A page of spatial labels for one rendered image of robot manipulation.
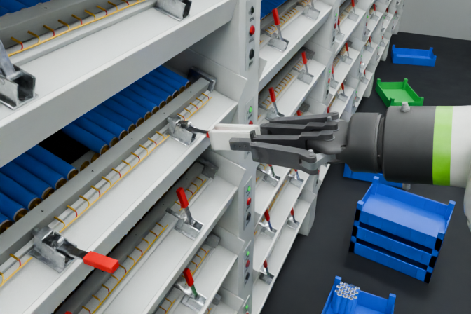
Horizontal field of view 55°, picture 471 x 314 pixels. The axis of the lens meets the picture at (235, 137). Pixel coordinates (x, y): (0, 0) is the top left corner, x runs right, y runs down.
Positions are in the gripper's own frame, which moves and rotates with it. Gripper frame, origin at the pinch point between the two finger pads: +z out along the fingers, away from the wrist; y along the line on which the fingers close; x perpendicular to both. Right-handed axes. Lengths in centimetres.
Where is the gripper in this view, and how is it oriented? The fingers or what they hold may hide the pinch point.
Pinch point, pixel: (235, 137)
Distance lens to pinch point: 64.3
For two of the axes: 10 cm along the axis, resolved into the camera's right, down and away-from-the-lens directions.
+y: 4.1, -4.7, 7.8
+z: -8.9, -0.4, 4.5
